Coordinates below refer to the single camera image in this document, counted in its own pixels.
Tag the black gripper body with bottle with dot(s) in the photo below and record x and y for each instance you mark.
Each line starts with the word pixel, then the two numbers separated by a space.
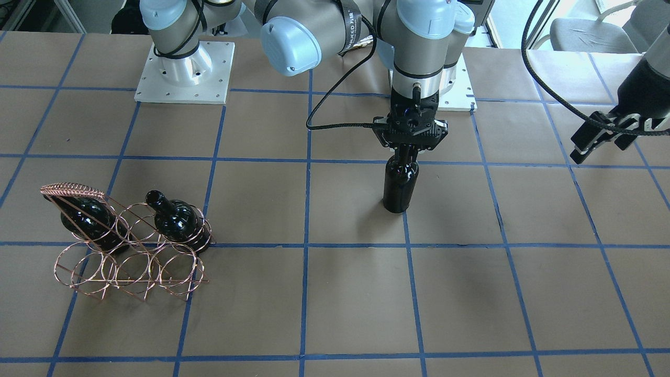
pixel 433 104

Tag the black gripper body idle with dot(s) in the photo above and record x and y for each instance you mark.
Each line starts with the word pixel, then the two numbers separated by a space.
pixel 639 86

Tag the black wine bottle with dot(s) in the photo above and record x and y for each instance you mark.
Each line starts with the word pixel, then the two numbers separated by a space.
pixel 178 222
pixel 401 173

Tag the black wine bottle far slot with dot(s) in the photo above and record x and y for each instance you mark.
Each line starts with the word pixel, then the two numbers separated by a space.
pixel 91 221

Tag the grey office chair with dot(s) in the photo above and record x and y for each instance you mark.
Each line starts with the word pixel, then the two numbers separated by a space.
pixel 646 21

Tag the brown paper table cover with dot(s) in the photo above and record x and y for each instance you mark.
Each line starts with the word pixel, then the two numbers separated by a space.
pixel 511 260

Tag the copper wire wine basket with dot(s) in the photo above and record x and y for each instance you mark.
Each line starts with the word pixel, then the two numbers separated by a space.
pixel 150 262

